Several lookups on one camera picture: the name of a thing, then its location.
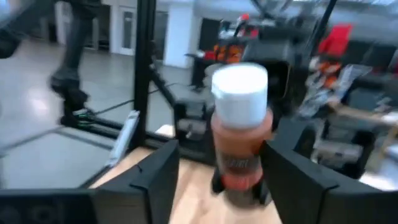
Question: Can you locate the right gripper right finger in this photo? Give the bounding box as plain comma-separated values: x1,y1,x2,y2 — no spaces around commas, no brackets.
260,140,398,224

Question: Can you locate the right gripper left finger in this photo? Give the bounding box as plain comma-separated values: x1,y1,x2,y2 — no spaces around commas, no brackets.
0,139,180,224

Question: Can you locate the orange paint bottle white cap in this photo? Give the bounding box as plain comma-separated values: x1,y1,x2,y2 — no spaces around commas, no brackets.
210,63,274,208

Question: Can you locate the white flat strip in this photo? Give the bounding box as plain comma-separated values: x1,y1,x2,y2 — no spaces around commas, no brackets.
104,110,141,167

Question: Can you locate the red background item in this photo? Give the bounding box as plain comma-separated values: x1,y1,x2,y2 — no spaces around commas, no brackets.
317,24,354,58

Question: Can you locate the orange equipment pile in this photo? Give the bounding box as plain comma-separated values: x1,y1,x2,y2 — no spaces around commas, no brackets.
213,14,259,65

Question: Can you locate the black aluminium table frame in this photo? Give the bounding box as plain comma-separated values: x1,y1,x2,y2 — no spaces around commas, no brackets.
79,0,218,190

